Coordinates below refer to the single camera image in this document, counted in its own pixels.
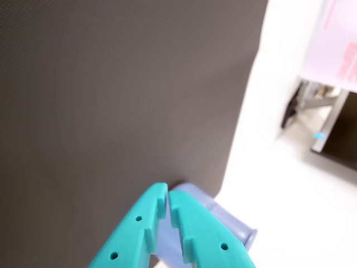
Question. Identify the metal frame furniture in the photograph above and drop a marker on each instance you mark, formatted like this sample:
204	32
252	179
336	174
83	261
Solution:
346	134

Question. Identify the grey metal table leg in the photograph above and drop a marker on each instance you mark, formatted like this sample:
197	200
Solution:
330	120

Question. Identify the dark grey table mat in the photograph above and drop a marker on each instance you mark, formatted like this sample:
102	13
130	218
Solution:
111	97

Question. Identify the white sheet with pink print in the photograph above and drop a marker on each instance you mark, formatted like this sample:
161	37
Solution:
332	42

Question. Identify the lavender blue plastic pot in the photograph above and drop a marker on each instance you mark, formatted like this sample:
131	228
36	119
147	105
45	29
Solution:
226	220

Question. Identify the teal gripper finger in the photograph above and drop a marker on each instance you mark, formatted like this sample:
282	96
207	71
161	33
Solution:
131	231
206	234

